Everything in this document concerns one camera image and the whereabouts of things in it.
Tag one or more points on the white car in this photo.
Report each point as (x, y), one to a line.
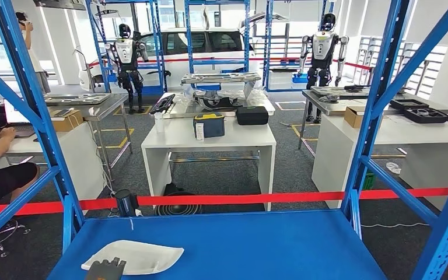
(175, 73)

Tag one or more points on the long grey metal panel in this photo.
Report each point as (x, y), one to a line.
(220, 78)
(77, 99)

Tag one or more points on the cardboard box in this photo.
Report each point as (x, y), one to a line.
(67, 121)
(351, 117)

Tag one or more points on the white plastic shell part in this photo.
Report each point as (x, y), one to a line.
(139, 255)

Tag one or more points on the grey metal railing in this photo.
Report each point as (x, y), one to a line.
(413, 65)

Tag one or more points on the white table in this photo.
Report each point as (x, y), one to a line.
(228, 137)

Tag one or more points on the clear plastic bag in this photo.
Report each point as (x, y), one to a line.
(393, 168)

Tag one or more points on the black carrying case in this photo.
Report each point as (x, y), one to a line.
(252, 115)

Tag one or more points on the blue metal shelf rack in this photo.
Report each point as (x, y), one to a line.
(188, 38)
(159, 46)
(268, 38)
(228, 247)

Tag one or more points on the black plastic-wrapped car part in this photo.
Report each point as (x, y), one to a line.
(214, 103)

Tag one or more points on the green plastic crate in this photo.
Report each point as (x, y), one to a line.
(369, 181)

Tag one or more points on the black round floor device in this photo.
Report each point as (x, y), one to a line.
(177, 209)

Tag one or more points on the person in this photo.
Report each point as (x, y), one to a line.
(36, 63)
(3, 181)

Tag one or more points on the black moulded tray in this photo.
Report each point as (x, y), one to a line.
(408, 104)
(425, 116)
(162, 104)

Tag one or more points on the black and white humanoid robot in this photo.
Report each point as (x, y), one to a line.
(323, 46)
(125, 52)

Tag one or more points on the blue and yellow tool bag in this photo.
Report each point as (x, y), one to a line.
(212, 126)

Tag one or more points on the white plastic bottle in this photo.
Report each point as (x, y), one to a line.
(159, 123)

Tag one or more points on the white desk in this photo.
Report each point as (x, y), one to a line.
(81, 158)
(332, 158)

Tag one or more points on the steel workbench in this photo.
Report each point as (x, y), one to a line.
(108, 106)
(181, 109)
(332, 106)

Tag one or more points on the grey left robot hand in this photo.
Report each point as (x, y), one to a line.
(106, 270)

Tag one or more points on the open laptop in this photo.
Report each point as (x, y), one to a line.
(11, 116)

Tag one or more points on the white label card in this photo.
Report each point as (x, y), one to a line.
(199, 131)

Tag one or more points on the black barrier post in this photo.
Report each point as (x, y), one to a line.
(125, 203)

